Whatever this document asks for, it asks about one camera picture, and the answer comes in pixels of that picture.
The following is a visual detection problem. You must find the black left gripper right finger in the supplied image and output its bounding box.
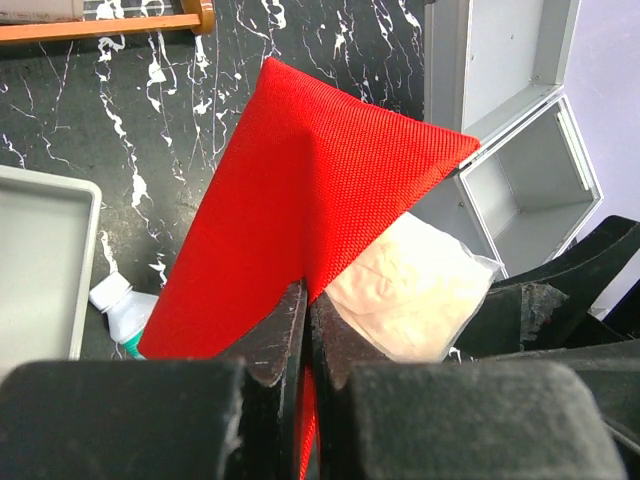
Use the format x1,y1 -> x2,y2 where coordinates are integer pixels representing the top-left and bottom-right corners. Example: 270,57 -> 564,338
309,297 -> 627,479

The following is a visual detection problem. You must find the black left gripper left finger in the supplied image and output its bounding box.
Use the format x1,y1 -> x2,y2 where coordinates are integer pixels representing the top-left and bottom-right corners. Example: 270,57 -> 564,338
1,281 -> 307,479

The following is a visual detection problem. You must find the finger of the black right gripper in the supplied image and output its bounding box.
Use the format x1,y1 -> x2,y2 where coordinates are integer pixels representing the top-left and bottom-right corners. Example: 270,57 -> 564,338
482,215 -> 639,310
454,283 -> 632,358

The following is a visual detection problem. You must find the white cotton pad pack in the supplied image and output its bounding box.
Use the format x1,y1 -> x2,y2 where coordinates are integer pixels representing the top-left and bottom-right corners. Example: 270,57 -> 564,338
325,212 -> 502,362

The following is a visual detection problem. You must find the red fabric medicine pouch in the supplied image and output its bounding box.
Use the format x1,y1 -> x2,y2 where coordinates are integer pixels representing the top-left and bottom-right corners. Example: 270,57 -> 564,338
139,59 -> 480,479

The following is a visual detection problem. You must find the white medicine bottle green label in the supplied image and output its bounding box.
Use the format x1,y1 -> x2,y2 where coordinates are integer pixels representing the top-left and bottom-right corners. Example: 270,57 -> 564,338
89,272 -> 158,360

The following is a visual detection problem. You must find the white green medicine box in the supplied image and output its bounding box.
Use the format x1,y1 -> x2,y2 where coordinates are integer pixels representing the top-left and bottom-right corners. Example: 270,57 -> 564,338
0,0 -> 84,24

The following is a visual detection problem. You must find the grey open storage box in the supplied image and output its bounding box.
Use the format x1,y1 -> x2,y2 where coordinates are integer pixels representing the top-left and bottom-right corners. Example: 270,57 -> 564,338
413,0 -> 603,277

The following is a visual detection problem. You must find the grey plastic tray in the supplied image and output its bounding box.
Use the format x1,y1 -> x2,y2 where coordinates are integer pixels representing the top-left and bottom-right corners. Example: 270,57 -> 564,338
1,166 -> 102,375

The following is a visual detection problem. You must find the orange wooden shelf rack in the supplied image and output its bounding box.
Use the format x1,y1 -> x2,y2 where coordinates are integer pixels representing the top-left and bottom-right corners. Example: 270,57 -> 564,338
1,1 -> 215,44

